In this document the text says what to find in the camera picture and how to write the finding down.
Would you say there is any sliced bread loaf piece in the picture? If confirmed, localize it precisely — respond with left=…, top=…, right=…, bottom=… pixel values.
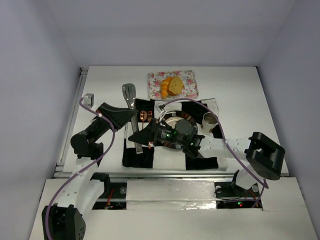
left=167, top=76, right=184, bottom=96

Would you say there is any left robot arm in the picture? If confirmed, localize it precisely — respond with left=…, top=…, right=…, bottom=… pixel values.
left=41, top=102, right=138, bottom=240

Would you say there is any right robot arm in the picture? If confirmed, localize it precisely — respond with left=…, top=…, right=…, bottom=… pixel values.
left=128, top=119, right=286, bottom=190

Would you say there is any black white checkered placemat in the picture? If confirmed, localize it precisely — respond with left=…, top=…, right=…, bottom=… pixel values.
left=122, top=101, right=228, bottom=171

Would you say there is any copper fork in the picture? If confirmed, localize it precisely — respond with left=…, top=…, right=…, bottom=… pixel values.
left=147, top=110, right=153, bottom=122

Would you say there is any copper spoon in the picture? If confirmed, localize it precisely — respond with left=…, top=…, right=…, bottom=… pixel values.
left=139, top=110, right=148, bottom=129

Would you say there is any beige plate with dark rim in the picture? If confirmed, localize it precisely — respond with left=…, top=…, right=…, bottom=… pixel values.
left=153, top=110, right=198, bottom=150

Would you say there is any orange striped croissant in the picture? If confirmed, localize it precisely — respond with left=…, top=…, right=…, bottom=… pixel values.
left=160, top=77, right=173, bottom=99

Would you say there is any floral rectangular tray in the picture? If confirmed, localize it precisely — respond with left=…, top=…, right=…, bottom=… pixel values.
left=147, top=70, right=199, bottom=100

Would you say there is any metal cup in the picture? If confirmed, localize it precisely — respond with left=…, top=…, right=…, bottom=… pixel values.
left=201, top=112, right=218, bottom=133

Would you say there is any silver foil covered panel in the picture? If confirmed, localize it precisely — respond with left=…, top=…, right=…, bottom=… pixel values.
left=126, top=179, right=217, bottom=211

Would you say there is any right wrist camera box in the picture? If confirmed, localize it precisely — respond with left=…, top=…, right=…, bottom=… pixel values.
left=154, top=103, right=167, bottom=117

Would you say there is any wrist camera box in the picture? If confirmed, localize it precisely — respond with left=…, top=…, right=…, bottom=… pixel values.
left=154, top=103, right=167, bottom=117
left=83, top=93, right=95, bottom=109

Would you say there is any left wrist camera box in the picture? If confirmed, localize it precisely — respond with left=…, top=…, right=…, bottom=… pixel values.
left=83, top=93, right=95, bottom=109

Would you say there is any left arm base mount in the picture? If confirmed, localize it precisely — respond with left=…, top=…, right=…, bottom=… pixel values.
left=91, top=172, right=127, bottom=210

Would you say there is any aluminium rail frame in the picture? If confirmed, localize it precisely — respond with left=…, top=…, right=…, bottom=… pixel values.
left=52, top=66, right=291, bottom=203

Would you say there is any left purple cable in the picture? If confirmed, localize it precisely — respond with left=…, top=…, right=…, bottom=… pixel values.
left=43, top=97, right=116, bottom=240

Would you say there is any purple cable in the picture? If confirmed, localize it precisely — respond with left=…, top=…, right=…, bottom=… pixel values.
left=43, top=97, right=116, bottom=240
left=159, top=98, right=270, bottom=208

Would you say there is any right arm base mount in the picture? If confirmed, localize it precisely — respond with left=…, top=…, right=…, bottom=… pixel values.
left=213, top=171, right=263, bottom=209

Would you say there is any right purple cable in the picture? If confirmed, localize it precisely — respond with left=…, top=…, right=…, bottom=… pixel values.
left=159, top=98, right=270, bottom=208

